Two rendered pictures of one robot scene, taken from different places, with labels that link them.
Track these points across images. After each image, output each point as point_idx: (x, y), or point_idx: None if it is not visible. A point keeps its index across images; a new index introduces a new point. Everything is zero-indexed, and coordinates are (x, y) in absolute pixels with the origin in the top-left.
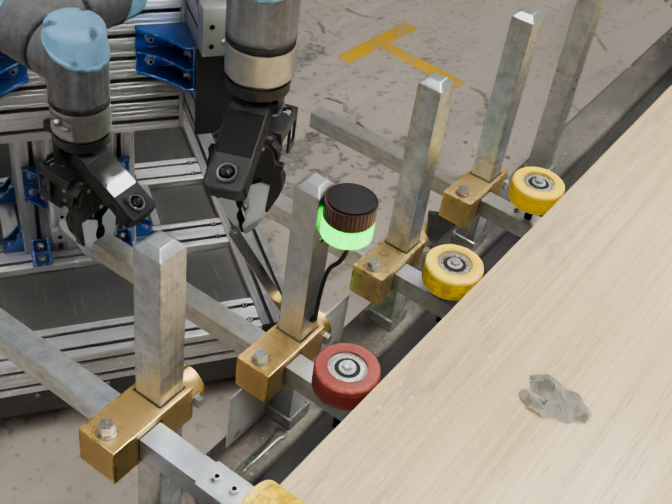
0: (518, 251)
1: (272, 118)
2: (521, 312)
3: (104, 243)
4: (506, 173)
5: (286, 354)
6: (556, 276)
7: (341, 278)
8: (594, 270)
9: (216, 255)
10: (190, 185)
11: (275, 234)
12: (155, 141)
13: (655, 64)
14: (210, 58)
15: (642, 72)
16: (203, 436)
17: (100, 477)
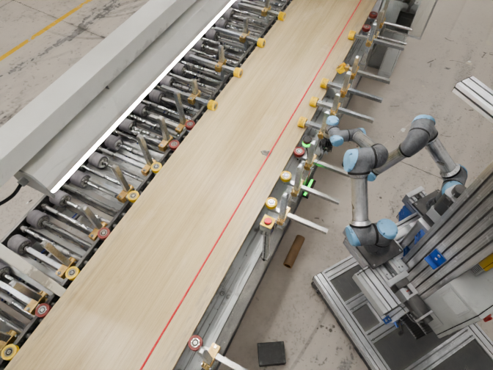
0: (274, 182)
1: (324, 142)
2: (272, 168)
3: None
4: (276, 220)
5: None
6: (266, 178)
7: (308, 335)
8: (259, 181)
9: (345, 297)
10: (367, 329)
11: (336, 352)
12: (391, 352)
13: (223, 338)
14: None
15: (229, 329)
16: (326, 263)
17: (344, 247)
